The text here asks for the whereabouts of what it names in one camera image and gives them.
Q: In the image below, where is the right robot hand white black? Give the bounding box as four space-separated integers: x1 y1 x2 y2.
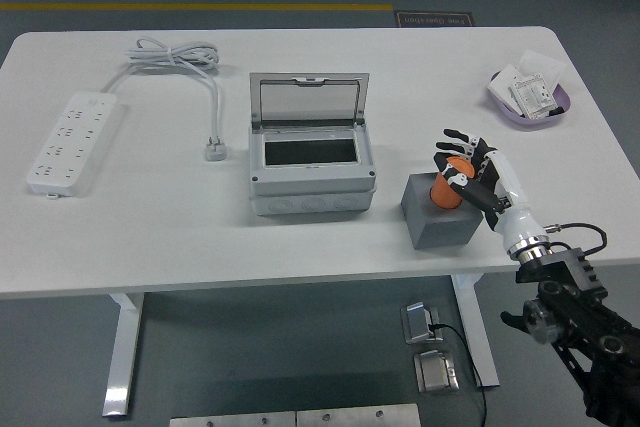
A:
432 127 549 252

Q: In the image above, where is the orange cylindrical battery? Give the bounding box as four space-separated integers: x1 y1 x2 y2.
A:
428 156 475 210

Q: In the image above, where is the transparent grey-framed box lid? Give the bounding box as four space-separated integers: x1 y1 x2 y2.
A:
248 71 371 129

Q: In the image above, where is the silver floor socket box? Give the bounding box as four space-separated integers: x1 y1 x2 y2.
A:
412 350 460 394
399 301 442 346

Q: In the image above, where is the grey plastic junction box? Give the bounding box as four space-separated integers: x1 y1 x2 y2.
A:
248 119 377 218

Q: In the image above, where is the grey block with round hole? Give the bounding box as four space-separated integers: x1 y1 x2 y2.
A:
400 171 485 251

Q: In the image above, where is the purple plastic tray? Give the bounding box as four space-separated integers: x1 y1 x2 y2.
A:
487 69 575 129

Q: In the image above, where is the printed white label packet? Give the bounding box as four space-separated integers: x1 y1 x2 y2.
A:
508 72 564 122

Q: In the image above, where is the plain white card packet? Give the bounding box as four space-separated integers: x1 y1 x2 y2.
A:
488 64 524 111

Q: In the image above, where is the white table leg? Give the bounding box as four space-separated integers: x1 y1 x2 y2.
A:
102 291 146 418
449 274 501 388

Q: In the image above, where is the clear plastic bag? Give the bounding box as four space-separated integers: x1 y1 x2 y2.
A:
517 49 569 86

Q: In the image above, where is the dark floor sign orange text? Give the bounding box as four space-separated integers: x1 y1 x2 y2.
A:
394 10 474 28

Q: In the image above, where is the grey metal plate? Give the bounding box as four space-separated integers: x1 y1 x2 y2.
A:
295 403 421 427
169 411 297 427

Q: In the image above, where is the white power strip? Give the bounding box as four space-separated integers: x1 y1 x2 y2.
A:
25 90 126 198

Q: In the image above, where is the black floor cable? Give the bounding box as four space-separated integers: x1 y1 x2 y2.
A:
428 322 489 427

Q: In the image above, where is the white power cord with plug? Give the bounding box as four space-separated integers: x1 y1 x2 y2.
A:
102 36 232 163

